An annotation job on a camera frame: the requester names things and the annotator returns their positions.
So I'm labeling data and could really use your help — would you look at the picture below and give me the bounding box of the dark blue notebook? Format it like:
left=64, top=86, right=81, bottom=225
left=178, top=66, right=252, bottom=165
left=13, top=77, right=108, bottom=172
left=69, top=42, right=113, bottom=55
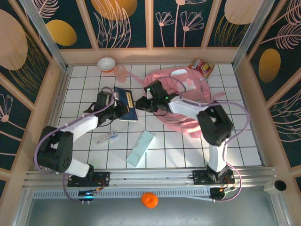
left=113, top=87, right=138, bottom=122

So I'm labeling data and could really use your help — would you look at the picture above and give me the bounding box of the clear pen pouch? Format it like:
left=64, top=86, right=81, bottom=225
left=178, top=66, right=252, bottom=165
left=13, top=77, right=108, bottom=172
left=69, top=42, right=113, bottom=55
left=95, top=131, right=118, bottom=145

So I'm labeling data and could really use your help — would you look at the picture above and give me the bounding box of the pink backpack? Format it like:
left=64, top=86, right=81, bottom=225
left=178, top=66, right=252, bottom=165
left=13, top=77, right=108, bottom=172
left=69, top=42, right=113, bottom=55
left=127, top=66, right=226, bottom=138

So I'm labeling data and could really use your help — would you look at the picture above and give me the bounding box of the pale teal box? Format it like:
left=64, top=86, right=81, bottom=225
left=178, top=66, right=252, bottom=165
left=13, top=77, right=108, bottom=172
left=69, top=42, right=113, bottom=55
left=126, top=130, right=156, bottom=168

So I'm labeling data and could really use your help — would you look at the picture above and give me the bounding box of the pink plastic cup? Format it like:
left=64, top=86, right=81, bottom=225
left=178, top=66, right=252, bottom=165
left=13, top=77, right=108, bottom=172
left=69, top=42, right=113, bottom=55
left=114, top=65, right=127, bottom=83

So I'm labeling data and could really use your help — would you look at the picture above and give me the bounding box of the white orange bowl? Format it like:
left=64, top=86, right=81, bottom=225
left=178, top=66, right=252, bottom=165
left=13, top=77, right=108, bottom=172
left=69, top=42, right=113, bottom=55
left=97, top=57, right=116, bottom=73

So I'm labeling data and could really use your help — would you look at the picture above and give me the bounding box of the orange red snack packet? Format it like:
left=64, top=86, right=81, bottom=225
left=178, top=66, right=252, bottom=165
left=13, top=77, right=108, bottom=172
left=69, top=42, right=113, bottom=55
left=189, top=58, right=215, bottom=78

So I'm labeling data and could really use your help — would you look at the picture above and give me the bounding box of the orange crumpled ball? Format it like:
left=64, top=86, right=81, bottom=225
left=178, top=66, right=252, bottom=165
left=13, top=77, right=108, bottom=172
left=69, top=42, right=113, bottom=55
left=141, top=192, right=158, bottom=209

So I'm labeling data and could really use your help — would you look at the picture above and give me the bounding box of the black cylinder on grey block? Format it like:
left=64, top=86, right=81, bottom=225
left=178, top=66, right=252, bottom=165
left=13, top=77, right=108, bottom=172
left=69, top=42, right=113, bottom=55
left=263, top=180, right=287, bottom=195

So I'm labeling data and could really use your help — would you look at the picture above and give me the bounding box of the beige wooden enclosure frame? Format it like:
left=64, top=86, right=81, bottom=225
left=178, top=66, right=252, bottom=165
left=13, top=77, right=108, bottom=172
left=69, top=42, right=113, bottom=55
left=0, top=0, right=301, bottom=205

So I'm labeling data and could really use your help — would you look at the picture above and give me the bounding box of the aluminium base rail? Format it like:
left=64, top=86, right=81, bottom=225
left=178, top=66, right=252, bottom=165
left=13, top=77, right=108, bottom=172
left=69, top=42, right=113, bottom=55
left=23, top=167, right=277, bottom=189

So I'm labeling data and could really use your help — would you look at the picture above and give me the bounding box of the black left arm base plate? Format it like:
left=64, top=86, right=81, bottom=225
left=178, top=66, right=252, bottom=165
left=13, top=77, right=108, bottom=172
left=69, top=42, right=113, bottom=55
left=67, top=171, right=111, bottom=188

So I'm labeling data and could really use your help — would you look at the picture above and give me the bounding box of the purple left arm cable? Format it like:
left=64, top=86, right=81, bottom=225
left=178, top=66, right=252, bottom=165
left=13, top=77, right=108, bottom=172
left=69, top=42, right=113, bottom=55
left=33, top=86, right=118, bottom=202

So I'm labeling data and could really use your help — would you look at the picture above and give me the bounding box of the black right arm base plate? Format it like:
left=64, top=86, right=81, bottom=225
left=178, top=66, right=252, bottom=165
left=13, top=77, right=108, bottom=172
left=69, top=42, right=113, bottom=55
left=192, top=169, right=236, bottom=186

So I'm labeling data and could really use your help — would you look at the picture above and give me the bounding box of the white slotted cable duct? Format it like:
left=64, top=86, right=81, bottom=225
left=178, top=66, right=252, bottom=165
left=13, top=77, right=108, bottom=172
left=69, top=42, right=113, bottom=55
left=32, top=190, right=212, bottom=201

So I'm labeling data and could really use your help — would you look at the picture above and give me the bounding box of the aluminium frame post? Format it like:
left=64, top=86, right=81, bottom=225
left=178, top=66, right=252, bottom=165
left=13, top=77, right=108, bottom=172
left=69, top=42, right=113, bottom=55
left=18, top=0, right=69, bottom=71
left=232, top=0, right=282, bottom=68

